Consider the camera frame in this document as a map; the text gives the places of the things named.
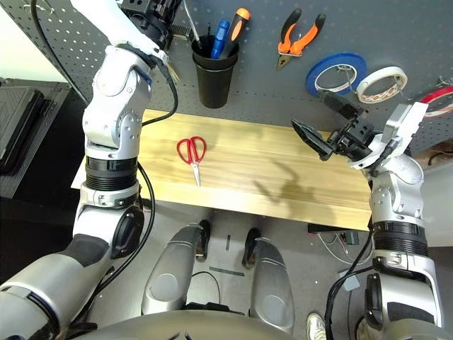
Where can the blue screwdriver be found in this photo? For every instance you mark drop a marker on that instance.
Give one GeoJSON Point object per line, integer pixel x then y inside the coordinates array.
{"type": "Point", "coordinates": [221, 35]}

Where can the silver left robot leg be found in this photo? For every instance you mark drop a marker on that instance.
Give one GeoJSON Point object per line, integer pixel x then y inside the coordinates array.
{"type": "Point", "coordinates": [170, 276]}

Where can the black side stand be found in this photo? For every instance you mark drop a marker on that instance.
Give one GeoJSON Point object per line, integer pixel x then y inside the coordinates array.
{"type": "Point", "coordinates": [67, 106]}

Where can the black ribbed tool case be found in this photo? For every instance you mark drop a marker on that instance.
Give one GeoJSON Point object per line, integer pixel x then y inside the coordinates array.
{"type": "Point", "coordinates": [21, 117]}

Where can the orange black screwdriver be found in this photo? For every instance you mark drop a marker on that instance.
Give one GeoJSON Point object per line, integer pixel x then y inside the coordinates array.
{"type": "Point", "coordinates": [237, 28]}

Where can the grey robot torso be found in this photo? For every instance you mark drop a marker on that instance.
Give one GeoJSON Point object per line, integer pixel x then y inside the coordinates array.
{"type": "Point", "coordinates": [177, 329]}

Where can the dark grey pegboard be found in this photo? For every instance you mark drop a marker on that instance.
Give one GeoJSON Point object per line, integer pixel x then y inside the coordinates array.
{"type": "Point", "coordinates": [255, 88]}

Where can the black plastic cup holder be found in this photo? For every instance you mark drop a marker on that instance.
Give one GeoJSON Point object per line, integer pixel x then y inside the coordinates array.
{"type": "Point", "coordinates": [216, 88]}

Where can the white tape roll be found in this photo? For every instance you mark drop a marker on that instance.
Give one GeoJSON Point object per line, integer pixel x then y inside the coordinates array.
{"type": "Point", "coordinates": [371, 76]}

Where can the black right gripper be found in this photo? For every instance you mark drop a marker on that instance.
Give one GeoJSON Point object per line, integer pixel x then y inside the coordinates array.
{"type": "Point", "coordinates": [354, 140]}

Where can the grey foot pedal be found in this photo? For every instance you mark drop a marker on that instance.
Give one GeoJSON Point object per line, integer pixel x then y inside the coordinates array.
{"type": "Point", "coordinates": [352, 283]}

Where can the black power adapter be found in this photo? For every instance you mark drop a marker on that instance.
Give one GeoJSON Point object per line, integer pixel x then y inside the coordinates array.
{"type": "Point", "coordinates": [350, 238]}

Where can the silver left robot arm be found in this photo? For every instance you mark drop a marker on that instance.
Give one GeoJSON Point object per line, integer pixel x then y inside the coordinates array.
{"type": "Point", "coordinates": [113, 106]}

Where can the blue tape roll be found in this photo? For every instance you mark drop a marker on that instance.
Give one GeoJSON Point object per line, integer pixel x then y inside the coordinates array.
{"type": "Point", "coordinates": [311, 79]}

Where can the orange black needle-nose pliers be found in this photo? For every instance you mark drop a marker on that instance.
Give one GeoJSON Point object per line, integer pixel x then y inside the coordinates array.
{"type": "Point", "coordinates": [301, 44]}

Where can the grey white sneaker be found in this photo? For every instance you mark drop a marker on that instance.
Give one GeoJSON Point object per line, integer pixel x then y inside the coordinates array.
{"type": "Point", "coordinates": [316, 326]}

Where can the red screwdriver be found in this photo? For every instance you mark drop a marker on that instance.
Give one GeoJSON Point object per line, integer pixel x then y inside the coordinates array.
{"type": "Point", "coordinates": [191, 25]}

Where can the silver robot leg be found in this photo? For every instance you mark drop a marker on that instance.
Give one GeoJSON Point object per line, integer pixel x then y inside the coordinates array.
{"type": "Point", "coordinates": [170, 276]}
{"type": "Point", "coordinates": [272, 283]}

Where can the short black floor tape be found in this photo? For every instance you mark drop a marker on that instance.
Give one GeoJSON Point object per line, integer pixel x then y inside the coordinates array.
{"type": "Point", "coordinates": [228, 242]}

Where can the long black floor tape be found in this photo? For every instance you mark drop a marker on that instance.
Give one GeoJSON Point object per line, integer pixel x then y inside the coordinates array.
{"type": "Point", "coordinates": [226, 271]}

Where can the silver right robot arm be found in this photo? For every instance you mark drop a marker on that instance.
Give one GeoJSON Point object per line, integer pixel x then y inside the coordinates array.
{"type": "Point", "coordinates": [396, 198]}

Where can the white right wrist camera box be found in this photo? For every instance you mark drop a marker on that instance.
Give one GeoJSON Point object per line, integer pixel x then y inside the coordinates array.
{"type": "Point", "coordinates": [407, 120]}

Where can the silver right robot leg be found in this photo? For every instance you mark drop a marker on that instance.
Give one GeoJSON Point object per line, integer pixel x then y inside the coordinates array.
{"type": "Point", "coordinates": [272, 283]}

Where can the red tape roll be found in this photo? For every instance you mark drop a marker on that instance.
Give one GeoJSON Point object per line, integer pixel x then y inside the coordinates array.
{"type": "Point", "coordinates": [439, 93]}

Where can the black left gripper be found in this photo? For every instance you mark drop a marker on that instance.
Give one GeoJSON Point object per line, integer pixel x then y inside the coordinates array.
{"type": "Point", "coordinates": [152, 17]}

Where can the silver double peg hook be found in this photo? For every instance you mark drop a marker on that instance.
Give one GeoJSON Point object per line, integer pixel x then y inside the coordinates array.
{"type": "Point", "coordinates": [42, 7]}

